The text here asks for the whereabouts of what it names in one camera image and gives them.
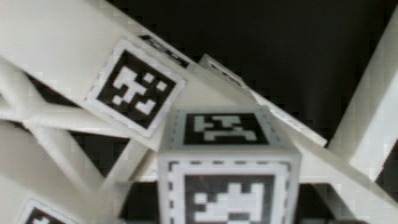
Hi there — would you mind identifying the white tagged cube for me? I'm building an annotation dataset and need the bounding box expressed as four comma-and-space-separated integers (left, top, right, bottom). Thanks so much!
158, 106, 300, 224

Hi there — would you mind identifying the white chair back part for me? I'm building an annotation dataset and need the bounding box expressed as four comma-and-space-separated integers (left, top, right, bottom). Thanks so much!
0, 0, 398, 224

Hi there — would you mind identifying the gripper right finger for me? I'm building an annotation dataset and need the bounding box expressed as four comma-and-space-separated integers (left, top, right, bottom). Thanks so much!
299, 183, 370, 224

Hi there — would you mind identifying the white U-shaped fence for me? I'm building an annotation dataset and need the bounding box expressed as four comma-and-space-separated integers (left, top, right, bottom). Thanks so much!
329, 6, 398, 180

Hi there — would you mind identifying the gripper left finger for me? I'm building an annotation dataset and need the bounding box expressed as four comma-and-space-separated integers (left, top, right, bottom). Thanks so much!
94, 181, 158, 224

